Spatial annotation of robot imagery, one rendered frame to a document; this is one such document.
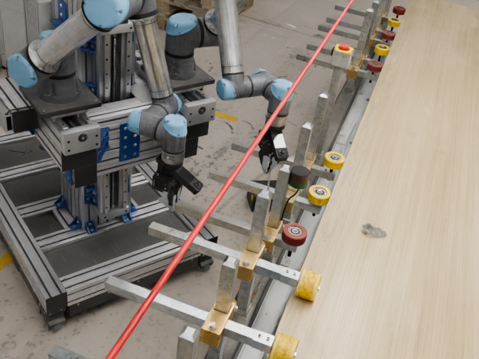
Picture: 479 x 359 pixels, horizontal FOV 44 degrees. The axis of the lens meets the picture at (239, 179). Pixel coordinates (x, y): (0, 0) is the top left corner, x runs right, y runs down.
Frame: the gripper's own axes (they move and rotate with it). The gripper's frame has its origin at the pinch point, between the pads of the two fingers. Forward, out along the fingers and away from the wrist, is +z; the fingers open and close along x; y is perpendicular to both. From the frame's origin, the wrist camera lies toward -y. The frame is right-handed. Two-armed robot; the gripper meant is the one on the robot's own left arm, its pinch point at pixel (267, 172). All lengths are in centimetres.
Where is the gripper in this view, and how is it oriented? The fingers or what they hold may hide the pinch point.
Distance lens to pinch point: 217.9
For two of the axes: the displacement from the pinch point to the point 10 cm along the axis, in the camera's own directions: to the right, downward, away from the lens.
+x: -9.5, 0.4, -2.9
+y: -2.6, -6.0, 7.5
